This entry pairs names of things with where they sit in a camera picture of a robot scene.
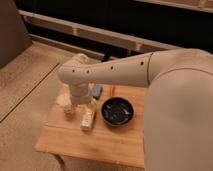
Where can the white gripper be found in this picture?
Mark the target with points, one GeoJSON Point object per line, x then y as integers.
{"type": "Point", "coordinates": [80, 94]}

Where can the red pepper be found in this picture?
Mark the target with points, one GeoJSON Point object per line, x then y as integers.
{"type": "Point", "coordinates": [112, 90]}

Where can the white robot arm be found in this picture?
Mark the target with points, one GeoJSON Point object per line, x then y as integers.
{"type": "Point", "coordinates": [178, 107]}

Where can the dark ceramic bowl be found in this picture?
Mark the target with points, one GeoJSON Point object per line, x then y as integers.
{"type": "Point", "coordinates": [117, 111]}

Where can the white lidded cup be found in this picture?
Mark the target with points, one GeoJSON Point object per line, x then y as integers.
{"type": "Point", "coordinates": [64, 102]}

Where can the blue sponge block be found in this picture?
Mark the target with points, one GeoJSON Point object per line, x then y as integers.
{"type": "Point", "coordinates": [97, 91]}

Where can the white plastic bottle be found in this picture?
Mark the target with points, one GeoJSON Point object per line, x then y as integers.
{"type": "Point", "coordinates": [88, 117]}

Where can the wooden slatted table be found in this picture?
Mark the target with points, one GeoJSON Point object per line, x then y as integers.
{"type": "Point", "coordinates": [121, 145]}

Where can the grey sofa corner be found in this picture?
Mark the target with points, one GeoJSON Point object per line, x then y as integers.
{"type": "Point", "coordinates": [14, 37]}

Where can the black floor bracket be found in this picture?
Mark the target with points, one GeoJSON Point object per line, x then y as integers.
{"type": "Point", "coordinates": [107, 56]}

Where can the white window frame rail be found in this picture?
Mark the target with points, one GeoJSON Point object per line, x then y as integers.
{"type": "Point", "coordinates": [91, 40]}

